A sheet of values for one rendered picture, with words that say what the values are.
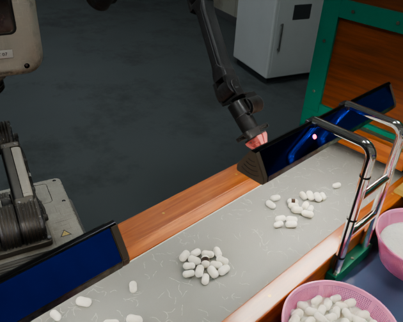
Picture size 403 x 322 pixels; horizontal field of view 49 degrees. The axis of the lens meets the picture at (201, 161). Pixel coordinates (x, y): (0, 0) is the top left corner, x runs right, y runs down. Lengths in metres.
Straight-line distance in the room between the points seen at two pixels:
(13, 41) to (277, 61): 3.13
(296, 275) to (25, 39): 0.92
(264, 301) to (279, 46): 3.19
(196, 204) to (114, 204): 1.28
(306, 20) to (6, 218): 3.36
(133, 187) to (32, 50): 1.55
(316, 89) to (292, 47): 2.43
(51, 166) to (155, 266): 1.87
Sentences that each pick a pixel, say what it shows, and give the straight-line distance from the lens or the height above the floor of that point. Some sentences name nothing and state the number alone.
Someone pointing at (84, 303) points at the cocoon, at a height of 0.76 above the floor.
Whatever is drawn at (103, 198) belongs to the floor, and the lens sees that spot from 2.62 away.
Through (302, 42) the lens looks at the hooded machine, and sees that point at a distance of 4.23.
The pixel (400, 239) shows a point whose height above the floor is 0.73.
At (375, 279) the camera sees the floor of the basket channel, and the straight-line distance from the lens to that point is 1.37.
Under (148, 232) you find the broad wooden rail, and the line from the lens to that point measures 1.24.
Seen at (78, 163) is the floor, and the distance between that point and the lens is 2.94.
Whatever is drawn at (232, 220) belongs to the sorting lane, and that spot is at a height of 0.74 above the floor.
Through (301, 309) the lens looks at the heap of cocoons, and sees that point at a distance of 1.15.
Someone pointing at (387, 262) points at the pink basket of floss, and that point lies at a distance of 1.39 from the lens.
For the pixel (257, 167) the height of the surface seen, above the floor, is 1.08.
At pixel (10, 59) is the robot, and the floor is 1.17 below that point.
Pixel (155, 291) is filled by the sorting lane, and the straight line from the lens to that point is 1.13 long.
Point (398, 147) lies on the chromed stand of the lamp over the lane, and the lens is 1.20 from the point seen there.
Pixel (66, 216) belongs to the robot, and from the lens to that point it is 1.78.
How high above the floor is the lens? 1.60
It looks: 33 degrees down
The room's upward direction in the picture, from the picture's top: 3 degrees clockwise
